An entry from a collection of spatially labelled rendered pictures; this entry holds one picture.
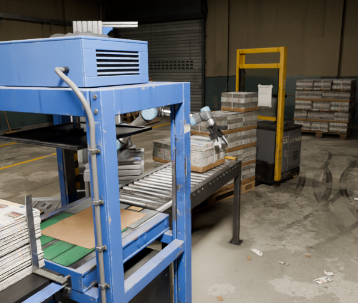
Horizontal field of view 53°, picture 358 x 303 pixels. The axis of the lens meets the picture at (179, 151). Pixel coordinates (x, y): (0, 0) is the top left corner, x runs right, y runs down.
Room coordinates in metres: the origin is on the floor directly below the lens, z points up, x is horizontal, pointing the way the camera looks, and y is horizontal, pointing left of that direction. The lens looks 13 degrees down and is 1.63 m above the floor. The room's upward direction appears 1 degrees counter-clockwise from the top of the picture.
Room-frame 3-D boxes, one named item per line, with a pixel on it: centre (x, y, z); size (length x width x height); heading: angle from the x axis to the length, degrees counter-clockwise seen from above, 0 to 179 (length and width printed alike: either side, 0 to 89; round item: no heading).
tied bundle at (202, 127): (4.26, -0.35, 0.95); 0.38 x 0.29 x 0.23; 43
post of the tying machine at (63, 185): (2.28, 0.74, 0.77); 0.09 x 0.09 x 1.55; 60
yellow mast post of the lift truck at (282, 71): (4.71, -1.33, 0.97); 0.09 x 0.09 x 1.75; 43
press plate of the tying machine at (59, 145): (1.80, 0.52, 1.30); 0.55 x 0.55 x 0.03; 60
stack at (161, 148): (4.17, -0.26, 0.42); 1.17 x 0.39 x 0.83; 133
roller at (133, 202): (2.18, 0.30, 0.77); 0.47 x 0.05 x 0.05; 60
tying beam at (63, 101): (1.80, 0.52, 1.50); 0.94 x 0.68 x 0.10; 60
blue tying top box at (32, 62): (1.80, 0.52, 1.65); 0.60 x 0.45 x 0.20; 60
